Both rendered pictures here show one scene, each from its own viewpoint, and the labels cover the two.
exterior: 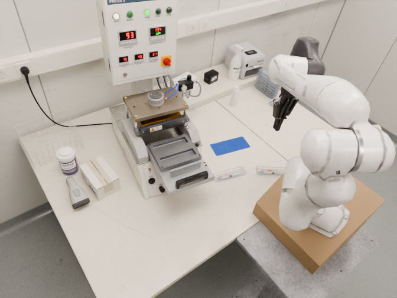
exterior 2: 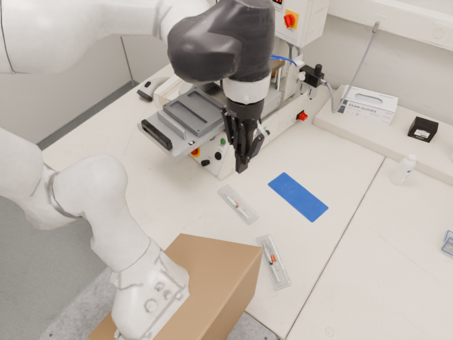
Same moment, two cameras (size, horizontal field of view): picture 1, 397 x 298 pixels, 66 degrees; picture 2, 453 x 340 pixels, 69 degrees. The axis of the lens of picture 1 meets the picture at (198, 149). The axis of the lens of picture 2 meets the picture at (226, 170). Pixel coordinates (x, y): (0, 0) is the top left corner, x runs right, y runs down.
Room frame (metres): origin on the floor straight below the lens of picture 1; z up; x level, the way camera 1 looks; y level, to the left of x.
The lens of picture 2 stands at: (0.89, -0.83, 1.79)
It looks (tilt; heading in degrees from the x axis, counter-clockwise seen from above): 51 degrees down; 78
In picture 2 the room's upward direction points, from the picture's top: straight up
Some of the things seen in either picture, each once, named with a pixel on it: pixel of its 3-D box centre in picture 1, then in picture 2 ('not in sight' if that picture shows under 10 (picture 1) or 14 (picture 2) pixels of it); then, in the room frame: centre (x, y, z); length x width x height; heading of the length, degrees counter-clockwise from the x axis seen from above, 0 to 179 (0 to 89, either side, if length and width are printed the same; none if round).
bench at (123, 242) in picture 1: (194, 182); (270, 209); (1.30, 0.00, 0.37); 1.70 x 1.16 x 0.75; 132
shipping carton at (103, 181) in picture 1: (100, 177); (175, 94); (0.92, 0.47, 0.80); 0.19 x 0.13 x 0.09; 42
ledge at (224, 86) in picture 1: (211, 83); (418, 139); (1.90, -0.03, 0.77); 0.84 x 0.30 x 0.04; 132
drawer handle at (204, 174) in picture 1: (192, 179); (156, 133); (0.83, 0.01, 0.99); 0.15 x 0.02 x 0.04; 122
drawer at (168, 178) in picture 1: (178, 160); (187, 119); (0.94, 0.08, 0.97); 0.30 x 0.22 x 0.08; 32
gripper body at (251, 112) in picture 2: (289, 93); (245, 110); (1.04, -0.33, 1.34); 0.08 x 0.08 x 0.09
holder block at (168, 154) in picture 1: (174, 151); (197, 110); (0.98, 0.11, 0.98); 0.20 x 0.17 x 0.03; 122
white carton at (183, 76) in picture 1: (181, 85); (367, 104); (1.75, 0.17, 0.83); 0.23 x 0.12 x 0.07; 144
